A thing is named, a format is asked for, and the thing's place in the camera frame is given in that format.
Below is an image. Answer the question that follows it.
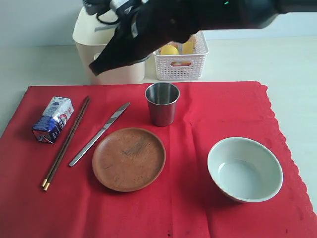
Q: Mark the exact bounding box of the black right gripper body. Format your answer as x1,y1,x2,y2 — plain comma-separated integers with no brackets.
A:
113,0,206,59

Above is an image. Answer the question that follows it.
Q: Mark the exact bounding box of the yellow lemon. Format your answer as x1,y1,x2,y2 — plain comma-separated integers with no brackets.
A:
159,45,179,56

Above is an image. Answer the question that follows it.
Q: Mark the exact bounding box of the red sausage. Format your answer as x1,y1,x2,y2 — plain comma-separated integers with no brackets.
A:
170,61,192,67

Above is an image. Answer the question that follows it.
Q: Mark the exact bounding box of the stainless steel cup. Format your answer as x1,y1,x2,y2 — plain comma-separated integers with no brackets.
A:
145,82,180,127

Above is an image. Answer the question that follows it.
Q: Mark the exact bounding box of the yellow cheese wedge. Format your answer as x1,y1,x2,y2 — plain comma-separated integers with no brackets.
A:
182,41,195,55

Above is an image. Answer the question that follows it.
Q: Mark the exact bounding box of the silver table knife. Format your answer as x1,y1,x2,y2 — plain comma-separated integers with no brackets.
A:
68,102,131,167

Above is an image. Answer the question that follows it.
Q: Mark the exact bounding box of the blue white milk carton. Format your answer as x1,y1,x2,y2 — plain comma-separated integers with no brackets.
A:
32,96,74,144

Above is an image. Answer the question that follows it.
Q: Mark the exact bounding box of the brown wooden plate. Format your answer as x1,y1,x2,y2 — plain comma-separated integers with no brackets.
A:
92,127,166,192

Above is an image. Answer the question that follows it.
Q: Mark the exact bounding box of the white ceramic bowl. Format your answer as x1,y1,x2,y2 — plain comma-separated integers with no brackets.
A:
207,137,283,203

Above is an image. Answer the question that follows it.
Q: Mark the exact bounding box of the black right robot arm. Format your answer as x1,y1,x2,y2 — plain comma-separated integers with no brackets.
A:
105,0,317,67

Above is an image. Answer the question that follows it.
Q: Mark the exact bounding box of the cream plastic bin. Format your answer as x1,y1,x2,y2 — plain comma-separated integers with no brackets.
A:
72,8,145,85

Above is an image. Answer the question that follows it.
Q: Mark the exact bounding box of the white perforated plastic basket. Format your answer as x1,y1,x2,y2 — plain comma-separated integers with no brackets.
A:
154,31,209,81

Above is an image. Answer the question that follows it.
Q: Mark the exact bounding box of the dark wooden chopstick lower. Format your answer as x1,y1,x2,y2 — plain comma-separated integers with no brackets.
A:
43,98,91,191

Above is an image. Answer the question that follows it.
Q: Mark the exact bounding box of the dark wooden chopstick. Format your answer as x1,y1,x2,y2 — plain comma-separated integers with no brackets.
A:
43,98,91,191
41,96,91,191

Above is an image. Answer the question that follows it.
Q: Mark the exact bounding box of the dark wooden chopstick upper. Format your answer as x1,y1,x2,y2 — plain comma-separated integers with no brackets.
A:
41,96,91,191

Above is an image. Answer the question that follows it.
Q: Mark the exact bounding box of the red table cloth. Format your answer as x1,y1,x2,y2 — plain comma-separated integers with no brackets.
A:
0,81,317,238

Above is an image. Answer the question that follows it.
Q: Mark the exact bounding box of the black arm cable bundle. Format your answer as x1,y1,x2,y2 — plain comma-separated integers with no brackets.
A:
94,7,122,32

